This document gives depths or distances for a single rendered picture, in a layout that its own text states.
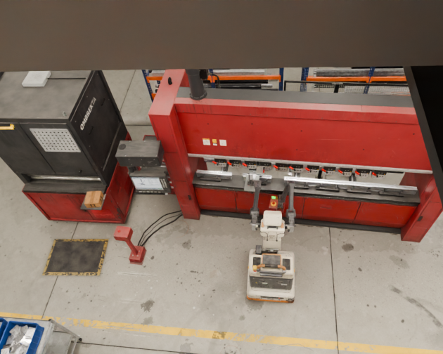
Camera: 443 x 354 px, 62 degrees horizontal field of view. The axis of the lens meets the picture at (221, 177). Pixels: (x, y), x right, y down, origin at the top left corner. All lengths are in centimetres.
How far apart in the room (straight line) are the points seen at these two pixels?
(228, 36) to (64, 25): 7
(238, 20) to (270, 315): 518
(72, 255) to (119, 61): 611
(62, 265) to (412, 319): 493
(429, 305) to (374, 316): 73
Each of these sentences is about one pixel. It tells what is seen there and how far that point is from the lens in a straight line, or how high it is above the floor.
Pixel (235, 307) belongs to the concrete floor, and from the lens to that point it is 534.
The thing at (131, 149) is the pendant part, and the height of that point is 195.
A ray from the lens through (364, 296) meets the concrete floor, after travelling 555.
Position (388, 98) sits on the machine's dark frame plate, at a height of 230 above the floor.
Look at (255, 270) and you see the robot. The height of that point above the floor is 90.
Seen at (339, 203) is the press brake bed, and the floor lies 69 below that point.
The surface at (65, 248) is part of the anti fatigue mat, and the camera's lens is 639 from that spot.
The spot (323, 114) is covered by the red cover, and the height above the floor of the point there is 223.
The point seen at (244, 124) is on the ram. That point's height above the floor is 200.
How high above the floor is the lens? 509
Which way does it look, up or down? 53 degrees down
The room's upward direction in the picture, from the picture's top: 9 degrees counter-clockwise
